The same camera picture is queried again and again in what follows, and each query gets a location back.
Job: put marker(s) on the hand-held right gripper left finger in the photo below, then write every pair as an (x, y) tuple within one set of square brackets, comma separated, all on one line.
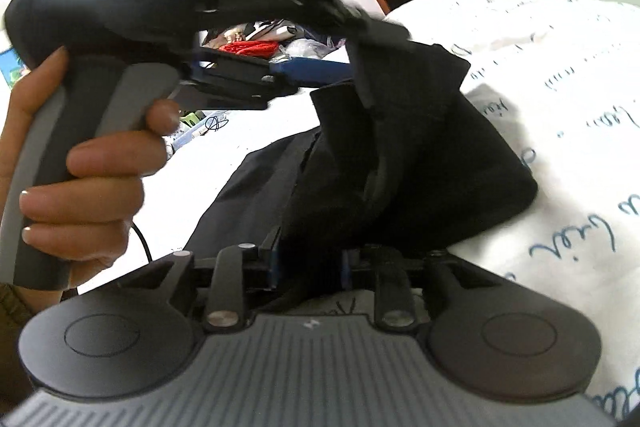
[(230, 277)]

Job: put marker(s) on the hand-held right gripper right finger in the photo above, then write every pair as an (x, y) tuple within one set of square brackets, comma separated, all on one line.
[(395, 282)]

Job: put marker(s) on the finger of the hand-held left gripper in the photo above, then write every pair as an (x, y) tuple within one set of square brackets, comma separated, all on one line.
[(310, 71), (367, 72)]

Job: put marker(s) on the black pants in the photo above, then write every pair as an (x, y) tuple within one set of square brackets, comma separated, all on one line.
[(425, 147)]

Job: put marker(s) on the person's left hand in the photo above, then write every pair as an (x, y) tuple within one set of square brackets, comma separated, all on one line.
[(100, 197)]

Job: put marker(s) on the pile of mixed clothes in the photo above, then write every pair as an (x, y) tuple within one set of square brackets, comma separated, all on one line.
[(295, 42)]

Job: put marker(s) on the red garment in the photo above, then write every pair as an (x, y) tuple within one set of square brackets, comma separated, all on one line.
[(247, 49)]

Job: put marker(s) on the white script-printed bedsheet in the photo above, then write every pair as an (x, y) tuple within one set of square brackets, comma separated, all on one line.
[(575, 132)]

